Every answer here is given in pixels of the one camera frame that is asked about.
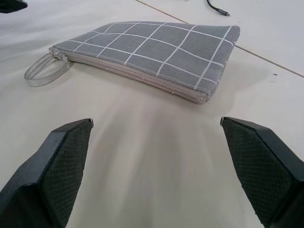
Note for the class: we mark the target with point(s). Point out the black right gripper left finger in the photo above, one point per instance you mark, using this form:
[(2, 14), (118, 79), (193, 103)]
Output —
[(47, 171)]

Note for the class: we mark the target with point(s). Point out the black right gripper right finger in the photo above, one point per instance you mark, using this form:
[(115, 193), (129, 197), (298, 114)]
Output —
[(261, 171)]

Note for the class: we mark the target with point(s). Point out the grey checked zipper pouch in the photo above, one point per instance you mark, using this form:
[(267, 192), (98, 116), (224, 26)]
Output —
[(152, 52)]

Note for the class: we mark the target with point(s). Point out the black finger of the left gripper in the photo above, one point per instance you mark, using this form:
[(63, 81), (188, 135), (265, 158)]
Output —
[(10, 4)]

